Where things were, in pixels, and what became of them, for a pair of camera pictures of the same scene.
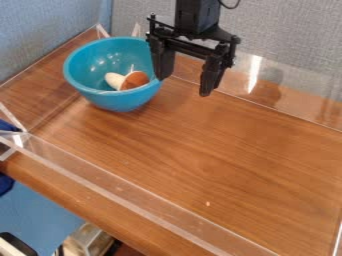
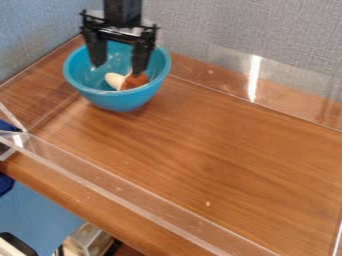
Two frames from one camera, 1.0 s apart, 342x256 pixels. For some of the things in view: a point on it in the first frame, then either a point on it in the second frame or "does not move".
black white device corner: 14,246 does not move
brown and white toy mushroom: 122,82 does not move
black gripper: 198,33 -> 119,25
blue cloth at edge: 7,182 does not move
